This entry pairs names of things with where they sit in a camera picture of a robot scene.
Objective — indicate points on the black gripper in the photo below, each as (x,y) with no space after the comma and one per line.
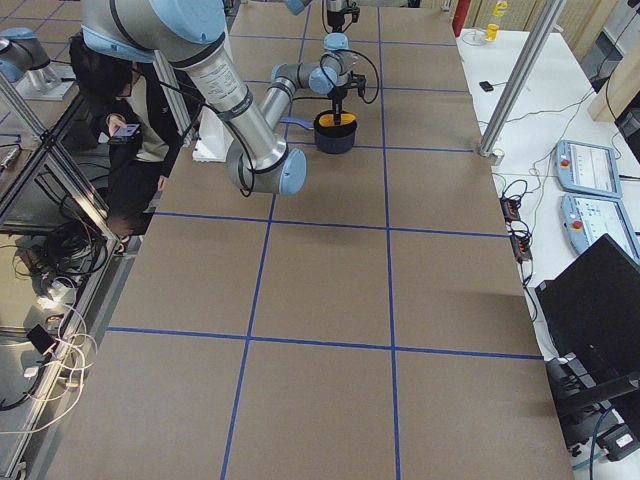
(334,13)
(338,93)

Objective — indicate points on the yellow toy corn cob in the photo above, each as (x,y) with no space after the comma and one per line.
(326,120)

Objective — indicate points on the dark blue saucepan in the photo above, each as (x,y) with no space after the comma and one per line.
(337,140)

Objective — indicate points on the small black square pad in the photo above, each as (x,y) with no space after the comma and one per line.
(486,86)

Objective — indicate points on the yellow cup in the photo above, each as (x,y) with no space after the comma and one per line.
(491,32)

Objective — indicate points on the seated person black shirt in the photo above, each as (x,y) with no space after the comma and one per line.
(130,107)

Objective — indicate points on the smartphone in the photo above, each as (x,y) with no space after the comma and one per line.
(125,133)

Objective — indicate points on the far teach pendant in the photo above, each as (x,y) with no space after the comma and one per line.
(587,168)

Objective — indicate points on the teach pendant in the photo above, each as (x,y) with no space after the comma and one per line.
(587,218)
(587,168)

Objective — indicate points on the near teach pendant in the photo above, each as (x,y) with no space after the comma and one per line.
(587,218)

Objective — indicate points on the black laptop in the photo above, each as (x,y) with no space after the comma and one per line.
(592,313)

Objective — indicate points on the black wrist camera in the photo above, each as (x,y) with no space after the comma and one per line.
(353,10)
(358,82)

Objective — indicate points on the white camera stand post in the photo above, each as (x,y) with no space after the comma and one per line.
(214,139)

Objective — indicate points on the aluminium frame post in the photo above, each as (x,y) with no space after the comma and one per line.
(523,67)

